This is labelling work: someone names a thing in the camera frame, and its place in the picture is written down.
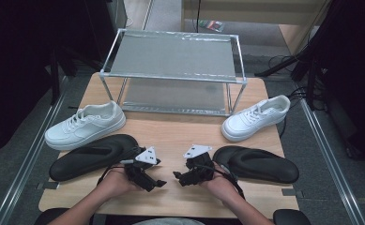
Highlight person's left hand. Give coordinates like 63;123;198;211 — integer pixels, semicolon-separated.
99;168;144;201

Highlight person's right hand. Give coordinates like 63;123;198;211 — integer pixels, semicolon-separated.
200;167;240;204

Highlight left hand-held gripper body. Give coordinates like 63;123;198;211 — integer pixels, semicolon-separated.
123;146;161;186

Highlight black curtain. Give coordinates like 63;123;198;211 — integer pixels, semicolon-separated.
0;0;122;160
296;0;365;163

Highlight hanging black cable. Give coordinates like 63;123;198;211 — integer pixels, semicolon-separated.
195;0;202;34

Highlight metal shoe rack grey shelves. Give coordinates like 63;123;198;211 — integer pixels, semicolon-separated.
99;27;249;117

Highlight left hand-held gripper black cable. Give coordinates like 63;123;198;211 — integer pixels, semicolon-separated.
96;146;146;186

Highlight grey tape strip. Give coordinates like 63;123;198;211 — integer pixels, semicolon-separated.
281;187;305;199
36;181;61;190

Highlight person's grey clothing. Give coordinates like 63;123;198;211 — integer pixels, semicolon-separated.
132;217;205;225

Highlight black stand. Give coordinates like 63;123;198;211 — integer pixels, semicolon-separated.
48;46;78;106
254;52;310;78

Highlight aluminium floor rail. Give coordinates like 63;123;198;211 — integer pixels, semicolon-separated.
294;82;365;225
0;76;70;225

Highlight wooden cabinet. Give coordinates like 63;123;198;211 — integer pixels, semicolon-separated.
180;0;331;55

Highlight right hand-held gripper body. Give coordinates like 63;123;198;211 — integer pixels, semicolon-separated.
183;143;216;184

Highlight black slipper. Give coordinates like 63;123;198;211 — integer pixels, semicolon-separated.
48;133;141;183
212;145;300;185

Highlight right hand-held gripper black cable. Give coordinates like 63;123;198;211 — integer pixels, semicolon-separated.
198;162;246;201

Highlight white sneaker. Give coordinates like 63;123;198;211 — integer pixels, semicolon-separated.
221;94;292;143
44;100;127;152

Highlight colourful packet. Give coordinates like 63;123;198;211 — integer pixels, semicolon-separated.
198;20;225;34

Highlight hand-held gripper black cable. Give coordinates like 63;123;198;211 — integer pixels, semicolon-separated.
96;146;146;186
198;162;246;201

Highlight black floor cable bundle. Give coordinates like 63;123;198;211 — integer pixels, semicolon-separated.
278;86;317;139

